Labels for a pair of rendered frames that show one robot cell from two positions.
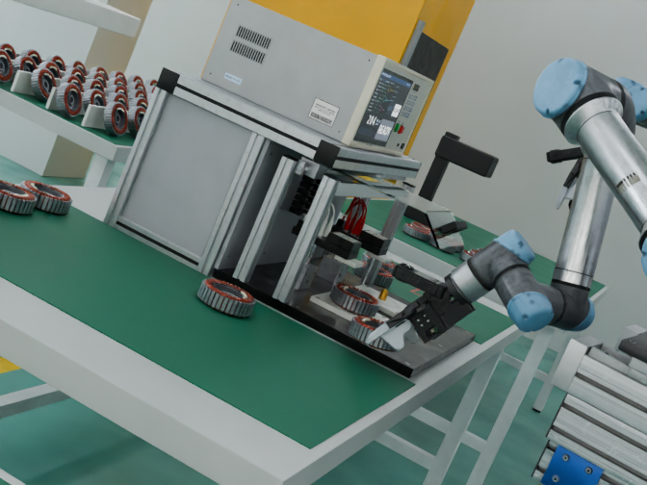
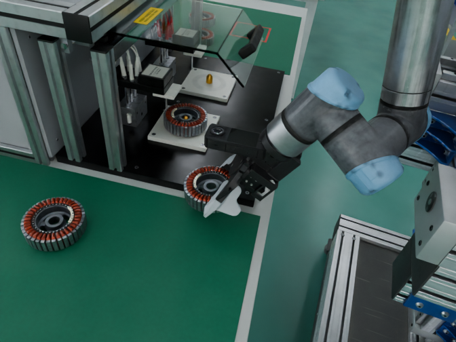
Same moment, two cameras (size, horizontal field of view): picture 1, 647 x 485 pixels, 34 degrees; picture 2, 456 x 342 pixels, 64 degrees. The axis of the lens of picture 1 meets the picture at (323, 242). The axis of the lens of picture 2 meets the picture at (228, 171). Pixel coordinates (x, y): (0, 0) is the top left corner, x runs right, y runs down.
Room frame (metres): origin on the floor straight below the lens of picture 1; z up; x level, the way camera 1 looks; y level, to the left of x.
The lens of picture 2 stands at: (1.55, -0.11, 1.35)
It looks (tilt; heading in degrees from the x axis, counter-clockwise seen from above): 42 degrees down; 350
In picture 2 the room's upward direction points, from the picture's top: 8 degrees clockwise
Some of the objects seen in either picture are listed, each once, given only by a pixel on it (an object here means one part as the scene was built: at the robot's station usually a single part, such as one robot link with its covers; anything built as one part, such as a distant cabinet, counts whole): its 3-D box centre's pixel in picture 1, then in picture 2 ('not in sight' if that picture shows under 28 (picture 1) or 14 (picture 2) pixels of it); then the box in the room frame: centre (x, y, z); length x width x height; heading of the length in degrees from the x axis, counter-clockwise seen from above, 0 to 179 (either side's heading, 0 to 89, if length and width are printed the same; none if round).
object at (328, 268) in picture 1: (333, 268); (164, 68); (2.61, -0.05, 0.80); 0.07 x 0.05 x 0.06; 163
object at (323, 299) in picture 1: (349, 310); (185, 127); (2.33, -0.12, 0.78); 0.15 x 0.15 x 0.01; 73
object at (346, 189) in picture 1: (371, 191); (163, 7); (2.48, -0.06, 1.03); 0.62 x 0.01 x 0.03; 163
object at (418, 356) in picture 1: (357, 309); (193, 107); (2.45, -0.14, 0.76); 0.64 x 0.47 x 0.02; 163
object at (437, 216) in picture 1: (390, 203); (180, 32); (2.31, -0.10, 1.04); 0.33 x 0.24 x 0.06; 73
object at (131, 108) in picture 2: (298, 273); (132, 108); (2.38, 0.02, 0.80); 0.07 x 0.05 x 0.06; 163
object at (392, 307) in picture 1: (380, 301); (209, 83); (2.57, -0.19, 0.78); 0.15 x 0.15 x 0.01; 73
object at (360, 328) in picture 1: (376, 333); (211, 188); (2.08, -0.17, 0.81); 0.11 x 0.11 x 0.04
